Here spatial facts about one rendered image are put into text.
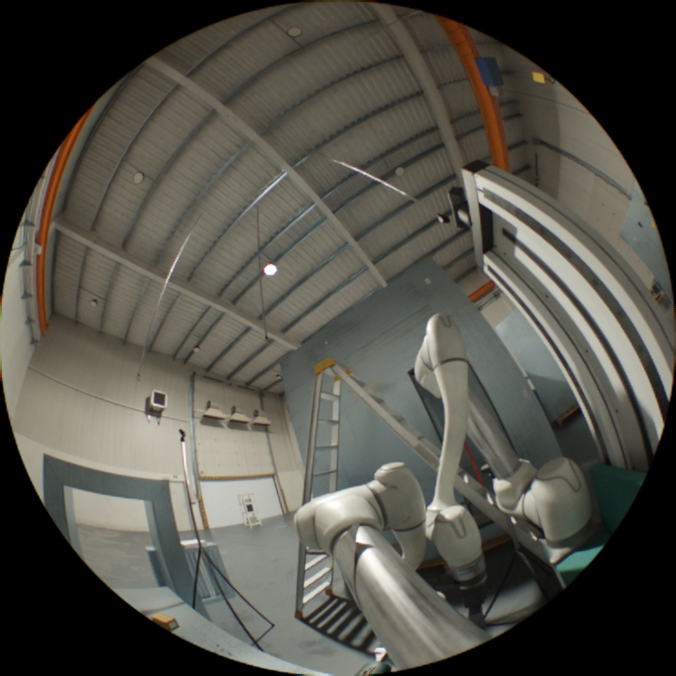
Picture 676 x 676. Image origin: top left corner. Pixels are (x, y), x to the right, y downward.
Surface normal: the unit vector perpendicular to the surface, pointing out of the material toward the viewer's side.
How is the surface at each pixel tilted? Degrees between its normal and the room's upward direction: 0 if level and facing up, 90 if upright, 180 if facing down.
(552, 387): 90
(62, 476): 90
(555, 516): 88
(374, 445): 90
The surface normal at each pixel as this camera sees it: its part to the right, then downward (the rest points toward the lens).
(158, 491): 0.79, -0.53
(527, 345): -0.78, -0.15
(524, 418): -0.54, -0.35
